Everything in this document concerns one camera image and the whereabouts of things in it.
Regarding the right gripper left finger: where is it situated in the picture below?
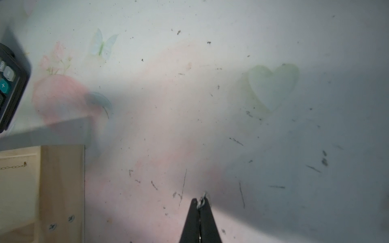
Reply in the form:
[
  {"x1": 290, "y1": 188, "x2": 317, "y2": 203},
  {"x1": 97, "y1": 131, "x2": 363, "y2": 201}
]
[{"x1": 179, "y1": 198, "x2": 200, "y2": 243}]

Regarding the wooden jewelry display stand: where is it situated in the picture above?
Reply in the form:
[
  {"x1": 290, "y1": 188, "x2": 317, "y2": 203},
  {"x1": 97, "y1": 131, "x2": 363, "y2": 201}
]
[{"x1": 1, "y1": 145, "x2": 85, "y2": 243}]

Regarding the black calculator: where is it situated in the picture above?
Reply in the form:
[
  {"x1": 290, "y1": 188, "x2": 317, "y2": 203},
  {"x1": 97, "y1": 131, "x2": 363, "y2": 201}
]
[{"x1": 1, "y1": 44, "x2": 29, "y2": 132}]

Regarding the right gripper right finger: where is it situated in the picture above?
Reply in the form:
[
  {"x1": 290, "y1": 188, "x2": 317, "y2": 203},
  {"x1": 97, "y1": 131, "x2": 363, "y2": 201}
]
[{"x1": 199, "y1": 196, "x2": 222, "y2": 243}]

